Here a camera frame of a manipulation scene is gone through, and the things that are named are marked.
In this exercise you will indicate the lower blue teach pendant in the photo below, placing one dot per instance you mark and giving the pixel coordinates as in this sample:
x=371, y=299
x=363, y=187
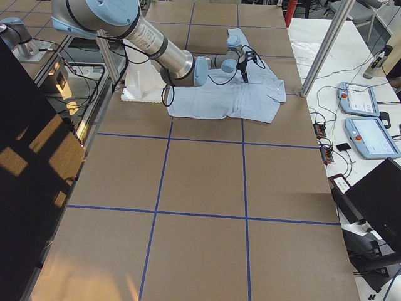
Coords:
x=370, y=137

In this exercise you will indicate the white pedestal column base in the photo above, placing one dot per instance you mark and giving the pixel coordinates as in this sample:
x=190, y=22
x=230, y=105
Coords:
x=143, y=82

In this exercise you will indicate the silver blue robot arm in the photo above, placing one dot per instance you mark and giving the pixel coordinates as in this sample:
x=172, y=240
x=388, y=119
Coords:
x=124, y=20
x=14, y=32

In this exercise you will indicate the blue teach pendant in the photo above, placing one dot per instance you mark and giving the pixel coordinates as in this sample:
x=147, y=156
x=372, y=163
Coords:
x=370, y=137
x=357, y=99

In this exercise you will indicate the clear plastic bag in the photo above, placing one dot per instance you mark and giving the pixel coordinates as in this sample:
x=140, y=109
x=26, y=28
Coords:
x=304, y=52

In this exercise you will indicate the black monitor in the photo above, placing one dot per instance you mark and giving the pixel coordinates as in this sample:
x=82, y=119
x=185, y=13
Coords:
x=376, y=197

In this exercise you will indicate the light blue button shirt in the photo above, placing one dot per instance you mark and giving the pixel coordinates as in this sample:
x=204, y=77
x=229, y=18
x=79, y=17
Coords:
x=226, y=94

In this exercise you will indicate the aluminium frame post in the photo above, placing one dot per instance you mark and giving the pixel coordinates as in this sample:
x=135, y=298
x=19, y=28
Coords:
x=328, y=41

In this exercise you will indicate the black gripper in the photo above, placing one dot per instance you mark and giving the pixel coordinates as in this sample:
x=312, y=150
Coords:
x=242, y=66

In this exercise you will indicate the upper blue teach pendant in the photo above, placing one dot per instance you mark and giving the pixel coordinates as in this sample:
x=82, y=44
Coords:
x=357, y=99

